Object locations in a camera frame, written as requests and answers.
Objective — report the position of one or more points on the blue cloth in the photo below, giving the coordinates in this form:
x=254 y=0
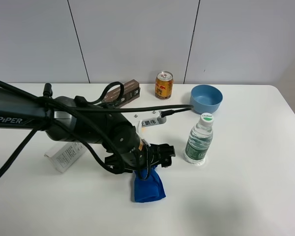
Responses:
x=149 y=190

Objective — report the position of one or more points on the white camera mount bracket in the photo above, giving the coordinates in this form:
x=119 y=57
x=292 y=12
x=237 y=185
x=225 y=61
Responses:
x=146 y=119

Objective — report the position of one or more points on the white carton box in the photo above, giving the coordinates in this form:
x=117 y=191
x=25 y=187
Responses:
x=64 y=154

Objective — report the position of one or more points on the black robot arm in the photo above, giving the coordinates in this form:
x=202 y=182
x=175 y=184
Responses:
x=64 y=120

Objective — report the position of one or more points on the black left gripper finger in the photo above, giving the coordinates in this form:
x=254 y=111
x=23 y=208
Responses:
x=166 y=162

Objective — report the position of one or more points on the clear water bottle green label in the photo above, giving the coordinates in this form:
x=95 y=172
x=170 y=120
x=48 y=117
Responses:
x=199 y=140

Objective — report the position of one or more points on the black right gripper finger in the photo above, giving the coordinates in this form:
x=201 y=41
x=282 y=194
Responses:
x=165 y=150

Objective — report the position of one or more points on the dark brown carton box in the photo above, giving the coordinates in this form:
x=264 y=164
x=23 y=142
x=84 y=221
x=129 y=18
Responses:
x=131 y=92

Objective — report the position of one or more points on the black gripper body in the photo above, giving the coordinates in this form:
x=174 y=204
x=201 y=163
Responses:
x=136 y=159

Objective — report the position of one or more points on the gold energy drink can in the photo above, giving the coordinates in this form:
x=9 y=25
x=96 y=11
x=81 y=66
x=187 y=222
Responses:
x=164 y=85

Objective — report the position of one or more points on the blue plastic bowl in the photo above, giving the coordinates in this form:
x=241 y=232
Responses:
x=205 y=99

